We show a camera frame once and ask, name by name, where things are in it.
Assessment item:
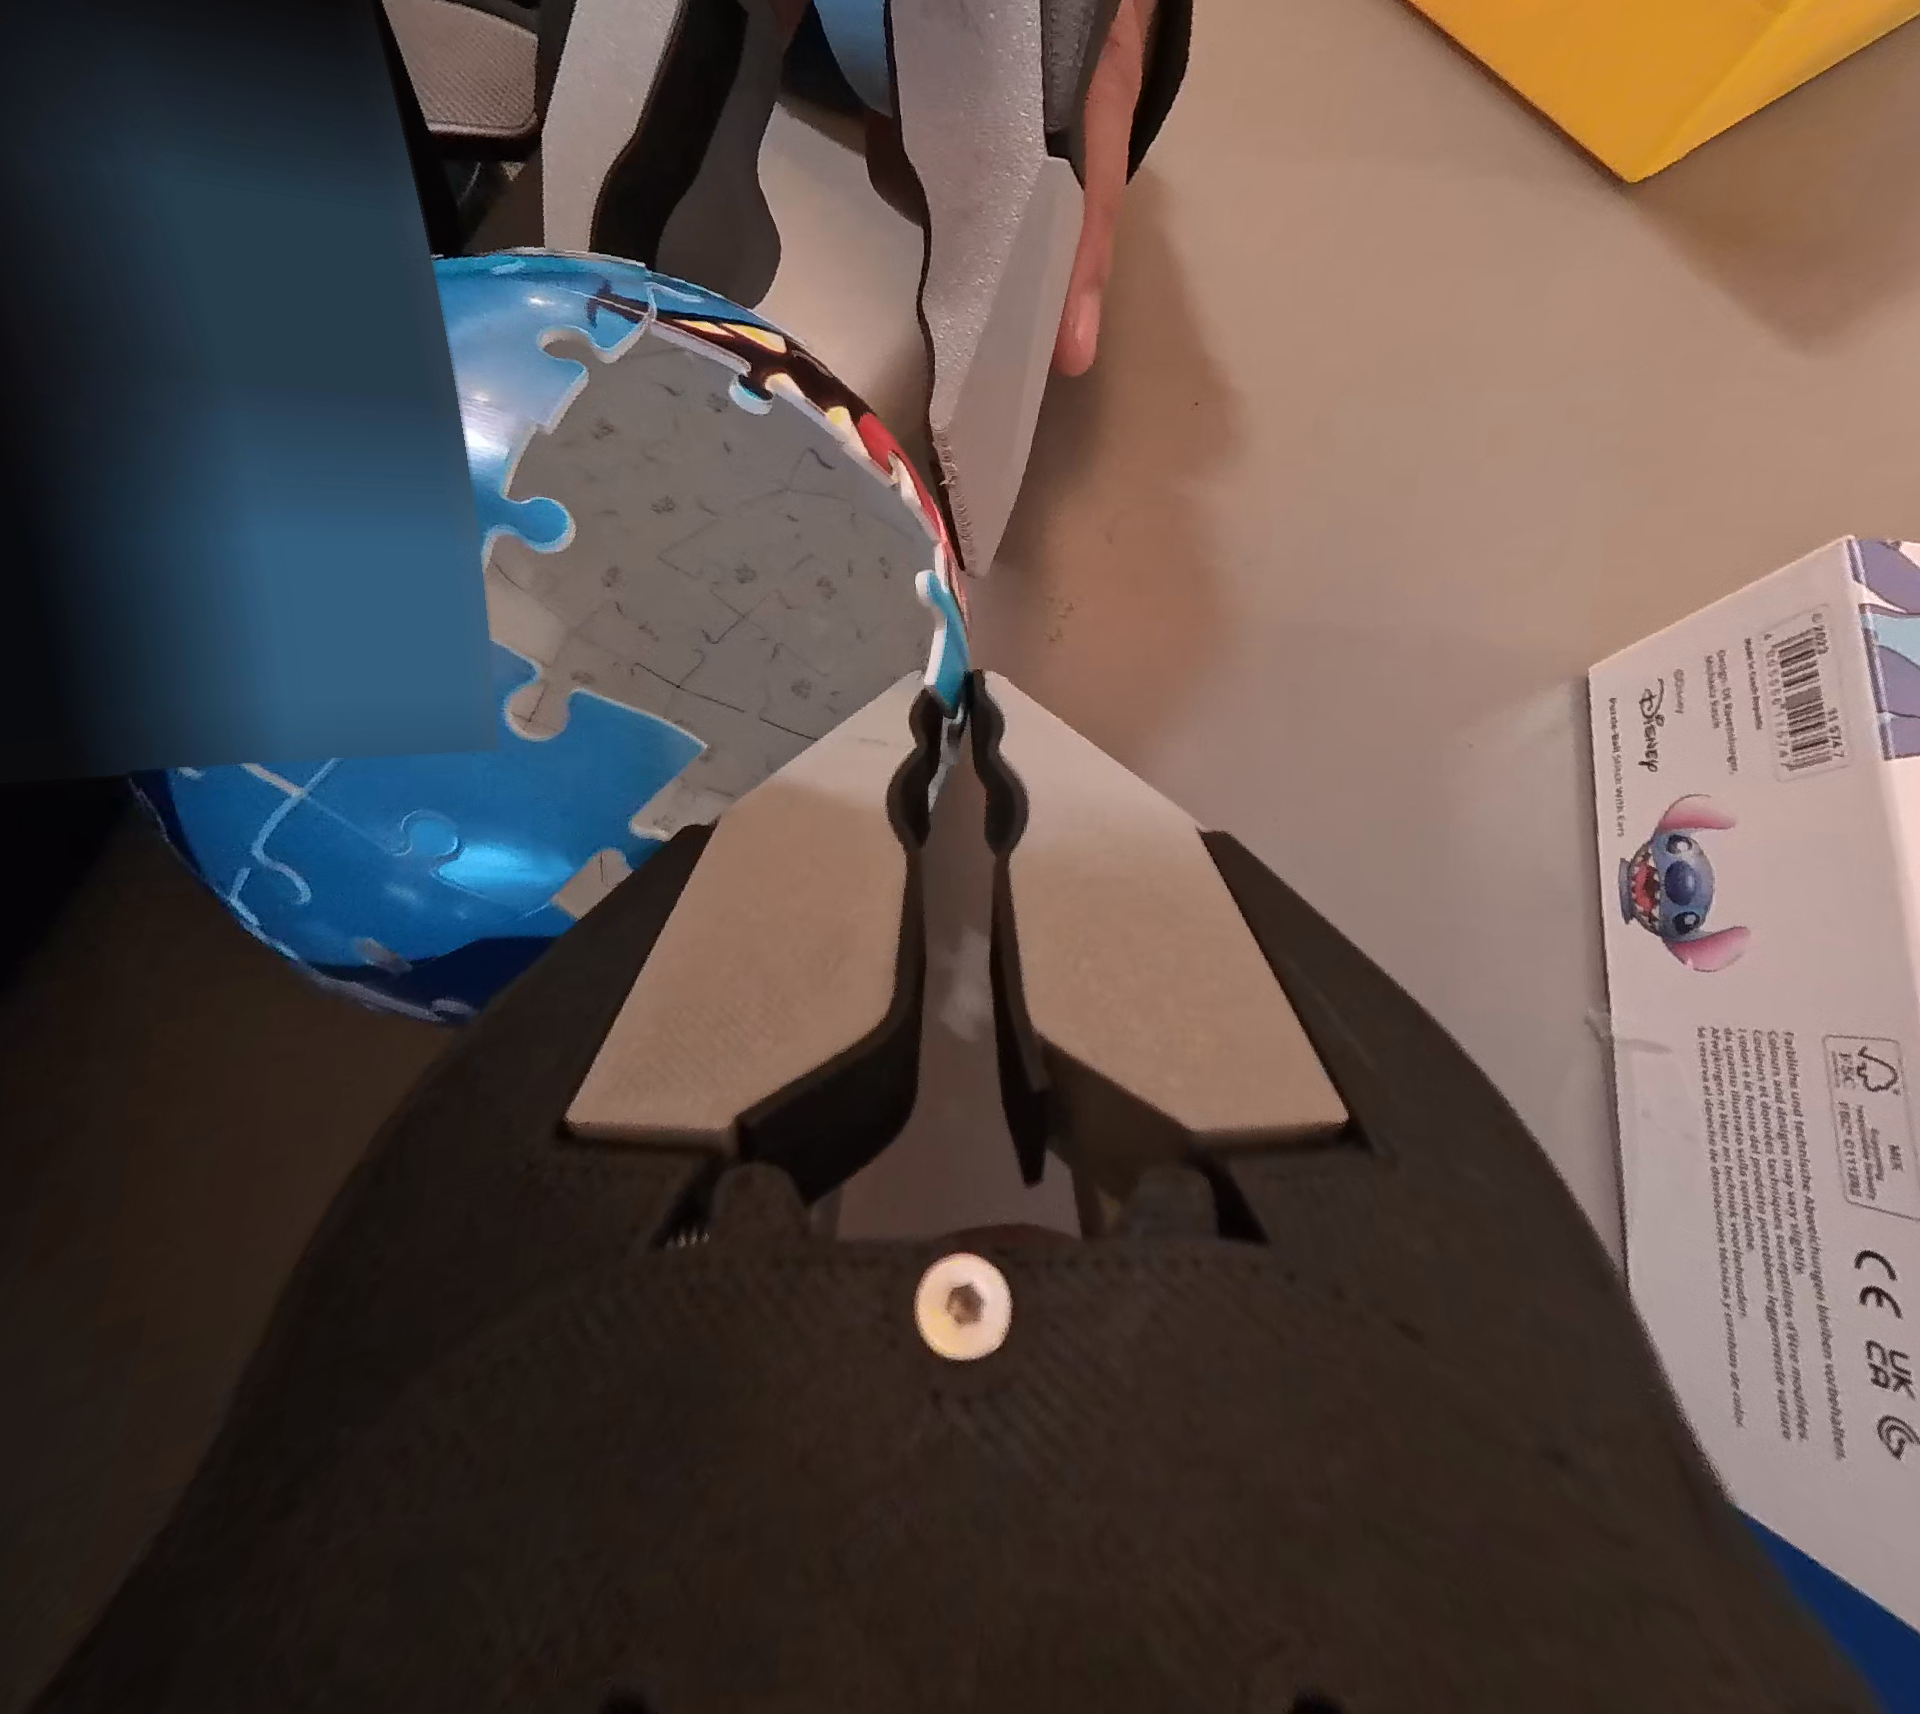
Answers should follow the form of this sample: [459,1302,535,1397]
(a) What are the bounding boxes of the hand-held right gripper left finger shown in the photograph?
[560,670,967,1211]

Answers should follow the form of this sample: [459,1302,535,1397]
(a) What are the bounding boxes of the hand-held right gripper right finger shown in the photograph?
[967,670,1357,1186]

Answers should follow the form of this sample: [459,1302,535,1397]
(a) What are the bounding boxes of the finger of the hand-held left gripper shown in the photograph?
[883,0,1091,582]
[540,0,787,317]

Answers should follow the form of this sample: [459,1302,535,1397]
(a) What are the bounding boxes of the blue puzzle ball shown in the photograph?
[127,251,978,1031]

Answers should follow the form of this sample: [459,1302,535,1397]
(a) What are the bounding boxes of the white and blue puzzle box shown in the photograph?
[1584,535,1920,1648]

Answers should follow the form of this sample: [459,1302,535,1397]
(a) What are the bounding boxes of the person's left hand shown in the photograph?
[1046,0,1181,382]

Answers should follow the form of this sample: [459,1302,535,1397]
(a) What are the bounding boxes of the grey mesh chair seat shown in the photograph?
[372,0,546,161]

